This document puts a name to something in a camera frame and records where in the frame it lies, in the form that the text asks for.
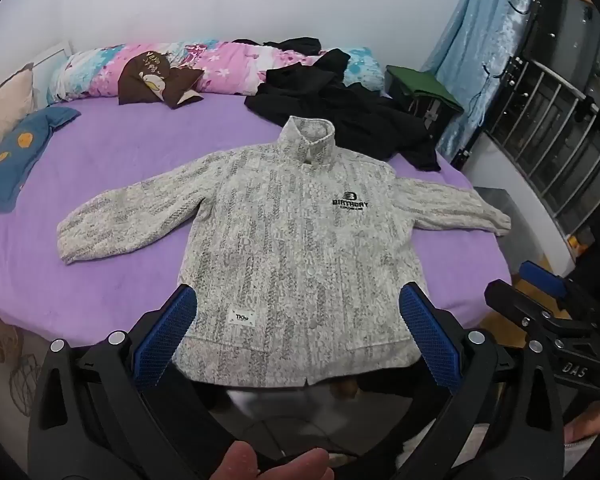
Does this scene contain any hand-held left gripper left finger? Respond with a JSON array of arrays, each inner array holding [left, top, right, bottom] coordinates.
[[27, 284, 261, 480]]

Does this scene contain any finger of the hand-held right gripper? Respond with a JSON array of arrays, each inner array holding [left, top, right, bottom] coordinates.
[[520, 260, 598, 321], [484, 280, 600, 348]]

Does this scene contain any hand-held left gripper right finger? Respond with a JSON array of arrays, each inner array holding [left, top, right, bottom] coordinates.
[[395, 282, 566, 480]]

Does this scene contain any grey knit jacket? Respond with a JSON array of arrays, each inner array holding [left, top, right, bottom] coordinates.
[[56, 116, 512, 389]]

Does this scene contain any person's right hand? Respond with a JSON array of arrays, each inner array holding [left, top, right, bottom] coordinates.
[[564, 392, 600, 448]]

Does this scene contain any person's left hand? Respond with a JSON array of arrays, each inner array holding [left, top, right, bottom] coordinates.
[[214, 441, 337, 480]]

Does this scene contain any metal window railing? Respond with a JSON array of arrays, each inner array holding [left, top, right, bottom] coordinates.
[[482, 55, 600, 241]]

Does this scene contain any purple bed sheet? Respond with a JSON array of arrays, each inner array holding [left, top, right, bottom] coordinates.
[[0, 91, 513, 356]]

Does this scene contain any blue curtain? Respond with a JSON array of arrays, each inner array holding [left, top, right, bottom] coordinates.
[[422, 0, 543, 161]]

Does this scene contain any blue printed pillow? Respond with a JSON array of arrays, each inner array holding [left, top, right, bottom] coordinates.
[[0, 106, 81, 212]]

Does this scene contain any black jacket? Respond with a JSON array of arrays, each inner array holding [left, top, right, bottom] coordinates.
[[244, 49, 442, 172]]

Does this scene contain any brown printed cloth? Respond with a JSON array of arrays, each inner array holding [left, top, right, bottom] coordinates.
[[118, 51, 204, 110]]

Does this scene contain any pink floral quilt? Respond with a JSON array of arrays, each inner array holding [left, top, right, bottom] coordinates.
[[47, 40, 385, 106]]

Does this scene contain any beige pillow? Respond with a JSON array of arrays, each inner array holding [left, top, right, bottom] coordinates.
[[0, 63, 36, 161]]

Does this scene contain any white headboard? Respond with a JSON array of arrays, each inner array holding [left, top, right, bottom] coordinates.
[[30, 40, 73, 81]]

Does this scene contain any black cloth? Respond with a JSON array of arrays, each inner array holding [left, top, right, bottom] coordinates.
[[232, 36, 326, 57]]

